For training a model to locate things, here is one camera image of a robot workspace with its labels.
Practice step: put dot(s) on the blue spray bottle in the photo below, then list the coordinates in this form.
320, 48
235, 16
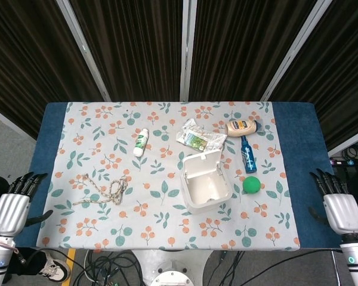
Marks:
248, 158

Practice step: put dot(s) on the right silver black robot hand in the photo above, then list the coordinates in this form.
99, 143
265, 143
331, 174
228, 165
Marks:
343, 211

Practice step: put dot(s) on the aluminium frame post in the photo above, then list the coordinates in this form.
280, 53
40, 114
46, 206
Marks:
292, 50
187, 50
83, 50

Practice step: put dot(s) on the green foam ball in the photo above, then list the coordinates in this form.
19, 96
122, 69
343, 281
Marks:
251, 185

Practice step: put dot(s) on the white lidded trash bin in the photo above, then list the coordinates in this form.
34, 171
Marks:
204, 184

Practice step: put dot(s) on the black power strip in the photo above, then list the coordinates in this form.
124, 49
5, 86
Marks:
341, 162

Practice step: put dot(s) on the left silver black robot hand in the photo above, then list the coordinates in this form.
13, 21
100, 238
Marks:
9, 211

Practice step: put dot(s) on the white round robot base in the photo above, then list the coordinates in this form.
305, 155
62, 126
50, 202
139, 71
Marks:
173, 268

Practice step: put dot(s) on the beige mayonnaise squeeze bottle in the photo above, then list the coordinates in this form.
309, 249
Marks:
241, 128

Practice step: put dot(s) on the white black sneaker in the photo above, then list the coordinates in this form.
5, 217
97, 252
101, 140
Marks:
55, 268

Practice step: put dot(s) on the floral leaf berry tablecloth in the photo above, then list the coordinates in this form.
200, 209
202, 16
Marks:
155, 208

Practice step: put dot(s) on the blue table cover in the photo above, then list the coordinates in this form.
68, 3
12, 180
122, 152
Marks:
304, 167

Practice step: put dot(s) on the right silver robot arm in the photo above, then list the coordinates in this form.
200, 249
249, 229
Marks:
356, 259

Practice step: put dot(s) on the white bottle with green label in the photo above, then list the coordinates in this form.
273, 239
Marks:
140, 143

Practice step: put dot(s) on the clear crumpled plastic wrapper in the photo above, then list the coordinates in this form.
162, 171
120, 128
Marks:
194, 125

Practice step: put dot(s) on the dark brown pleated curtain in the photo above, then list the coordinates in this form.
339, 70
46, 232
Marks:
27, 59
340, 74
244, 44
131, 44

